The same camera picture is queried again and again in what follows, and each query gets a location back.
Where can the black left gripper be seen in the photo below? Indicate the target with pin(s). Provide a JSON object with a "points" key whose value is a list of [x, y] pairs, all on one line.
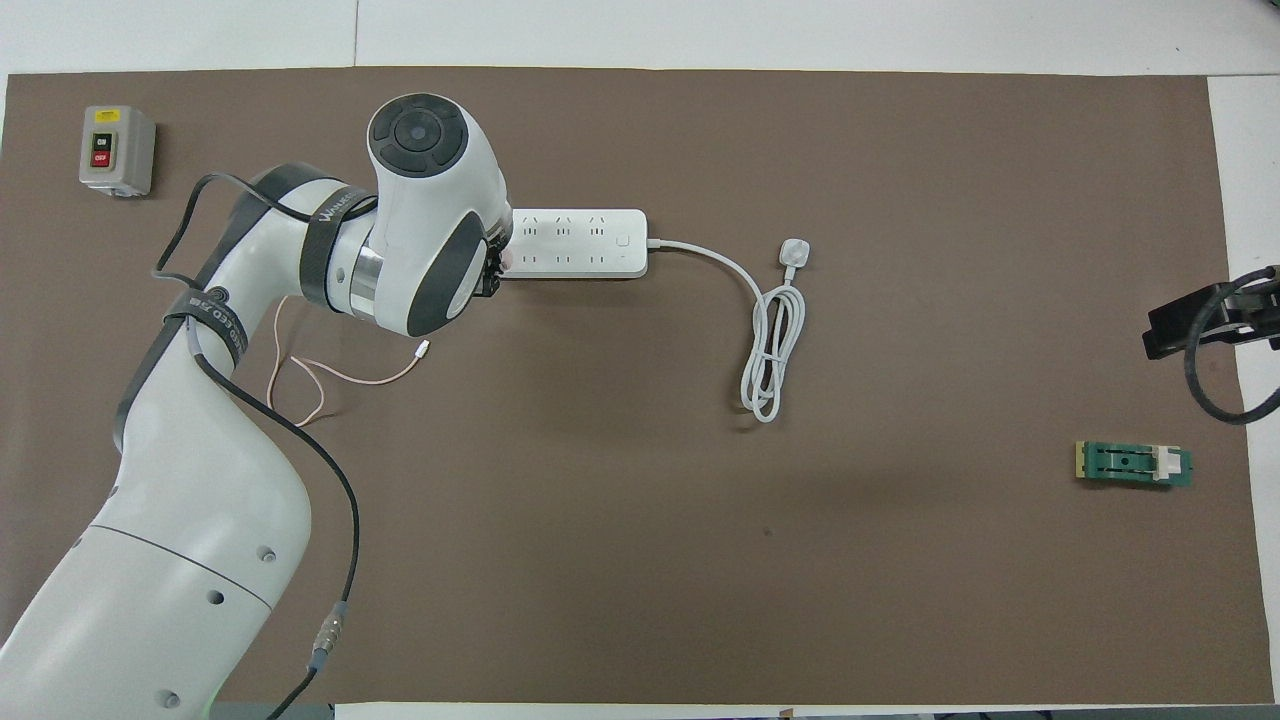
{"points": [[497, 285]]}

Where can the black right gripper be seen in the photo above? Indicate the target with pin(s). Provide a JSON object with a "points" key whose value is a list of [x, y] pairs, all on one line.
{"points": [[1255, 320]]}

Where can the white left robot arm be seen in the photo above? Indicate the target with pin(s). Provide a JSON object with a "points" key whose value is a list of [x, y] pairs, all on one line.
{"points": [[180, 500]]}

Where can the white power strip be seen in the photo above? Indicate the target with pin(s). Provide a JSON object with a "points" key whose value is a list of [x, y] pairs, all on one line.
{"points": [[580, 243]]}

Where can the white power strip plug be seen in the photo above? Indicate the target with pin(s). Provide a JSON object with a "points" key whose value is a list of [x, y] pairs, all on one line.
{"points": [[794, 252]]}

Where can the green circuit board module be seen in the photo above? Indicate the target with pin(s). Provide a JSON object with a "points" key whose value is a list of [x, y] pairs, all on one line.
{"points": [[1130, 464]]}

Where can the brown table mat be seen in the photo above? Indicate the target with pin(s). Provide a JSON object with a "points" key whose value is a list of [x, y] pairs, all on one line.
{"points": [[700, 550]]}

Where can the grey on-off switch box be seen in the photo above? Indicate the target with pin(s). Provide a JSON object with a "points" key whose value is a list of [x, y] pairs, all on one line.
{"points": [[118, 150]]}

